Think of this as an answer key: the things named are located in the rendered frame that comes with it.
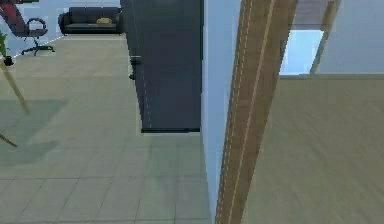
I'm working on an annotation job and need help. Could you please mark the dark grey room door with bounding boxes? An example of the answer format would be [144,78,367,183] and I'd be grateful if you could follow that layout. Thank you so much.
[120,0,205,134]

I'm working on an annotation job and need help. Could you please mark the brown wooden room door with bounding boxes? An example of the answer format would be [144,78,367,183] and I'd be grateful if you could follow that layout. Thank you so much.
[214,0,298,224]

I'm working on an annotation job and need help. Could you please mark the black sofa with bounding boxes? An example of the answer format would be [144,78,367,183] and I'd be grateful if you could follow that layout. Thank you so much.
[57,6,124,36]

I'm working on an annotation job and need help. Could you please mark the dark red office chair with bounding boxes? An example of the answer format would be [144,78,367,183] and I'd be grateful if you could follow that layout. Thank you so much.
[0,0,56,57]

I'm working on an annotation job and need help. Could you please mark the green house plant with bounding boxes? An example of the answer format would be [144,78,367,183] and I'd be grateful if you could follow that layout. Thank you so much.
[0,31,9,58]

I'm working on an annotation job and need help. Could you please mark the black door handle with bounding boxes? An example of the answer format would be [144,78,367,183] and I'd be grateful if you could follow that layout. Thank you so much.
[128,55,143,81]

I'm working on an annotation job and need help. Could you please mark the tan wooden bed frame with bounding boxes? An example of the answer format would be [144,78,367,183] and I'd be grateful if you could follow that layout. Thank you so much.
[291,0,342,76]

